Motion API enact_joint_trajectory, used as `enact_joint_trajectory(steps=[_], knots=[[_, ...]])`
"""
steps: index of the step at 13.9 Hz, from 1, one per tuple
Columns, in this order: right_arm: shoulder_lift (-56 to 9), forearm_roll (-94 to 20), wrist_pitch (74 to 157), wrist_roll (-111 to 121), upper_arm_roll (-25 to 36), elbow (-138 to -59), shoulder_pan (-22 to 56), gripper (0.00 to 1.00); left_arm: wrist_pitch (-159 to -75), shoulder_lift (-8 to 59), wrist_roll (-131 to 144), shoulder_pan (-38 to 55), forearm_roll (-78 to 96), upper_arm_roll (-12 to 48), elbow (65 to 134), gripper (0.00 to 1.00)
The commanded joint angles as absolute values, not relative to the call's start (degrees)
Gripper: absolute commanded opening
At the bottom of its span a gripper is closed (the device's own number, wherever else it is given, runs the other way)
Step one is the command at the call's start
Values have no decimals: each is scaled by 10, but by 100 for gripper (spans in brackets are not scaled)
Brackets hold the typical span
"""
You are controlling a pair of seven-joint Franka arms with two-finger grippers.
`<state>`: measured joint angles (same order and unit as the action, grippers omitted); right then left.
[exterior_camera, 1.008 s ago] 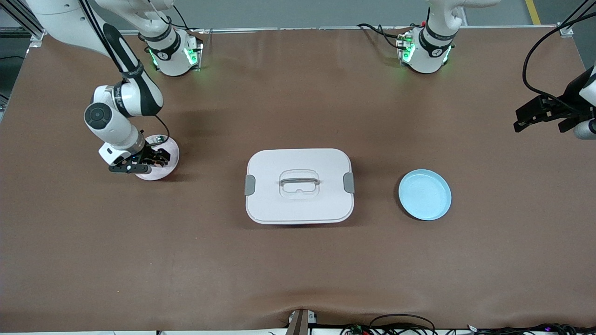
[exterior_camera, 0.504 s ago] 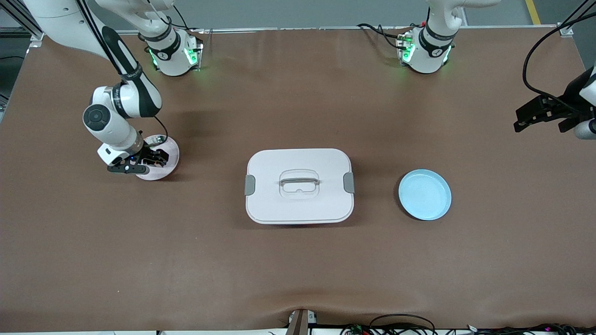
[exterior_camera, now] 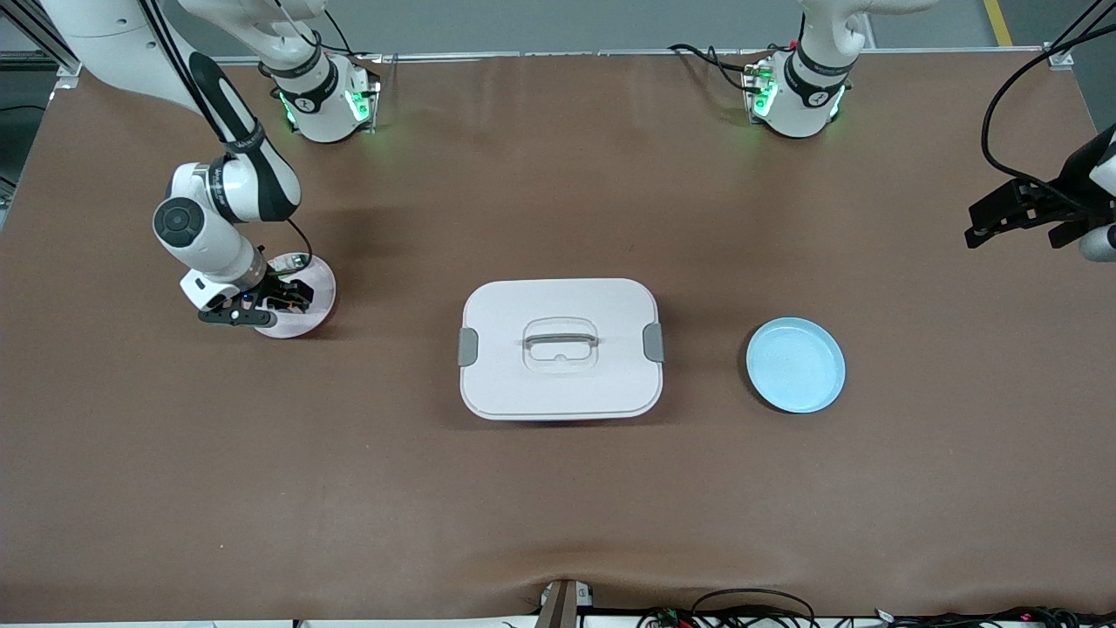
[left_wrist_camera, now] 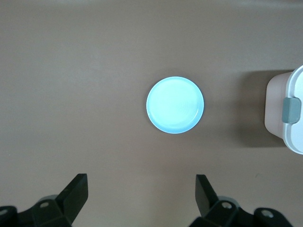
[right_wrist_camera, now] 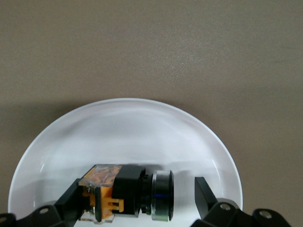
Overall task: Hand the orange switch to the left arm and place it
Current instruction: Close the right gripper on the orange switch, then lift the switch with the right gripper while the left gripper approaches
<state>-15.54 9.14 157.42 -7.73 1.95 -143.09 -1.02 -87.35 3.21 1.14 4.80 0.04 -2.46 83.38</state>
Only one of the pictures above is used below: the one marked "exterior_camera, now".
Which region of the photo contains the aluminium table edge rail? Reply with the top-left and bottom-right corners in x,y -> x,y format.
209,48 -> 1060,64

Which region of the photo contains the pink storage box white lid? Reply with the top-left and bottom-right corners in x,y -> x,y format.
458,278 -> 665,422

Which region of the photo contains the pink round plate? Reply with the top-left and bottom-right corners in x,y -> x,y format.
253,253 -> 337,339

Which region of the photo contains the aluminium frame post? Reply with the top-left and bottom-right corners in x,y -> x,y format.
0,0 -> 81,92

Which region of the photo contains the light blue round plate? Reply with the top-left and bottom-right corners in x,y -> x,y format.
745,317 -> 847,414

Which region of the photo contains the metal table edge bracket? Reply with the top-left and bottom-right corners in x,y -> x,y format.
534,579 -> 595,628

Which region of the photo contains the black base cable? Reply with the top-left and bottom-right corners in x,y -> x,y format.
667,42 -> 759,92

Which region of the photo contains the brown table cover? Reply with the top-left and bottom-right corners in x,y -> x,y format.
0,48 -> 1116,625

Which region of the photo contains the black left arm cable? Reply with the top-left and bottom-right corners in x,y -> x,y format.
981,0 -> 1116,210

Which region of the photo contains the coloured cable bundle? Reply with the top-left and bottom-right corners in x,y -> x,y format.
636,606 -> 1116,628

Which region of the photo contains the black looped cable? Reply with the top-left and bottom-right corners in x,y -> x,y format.
691,588 -> 817,628

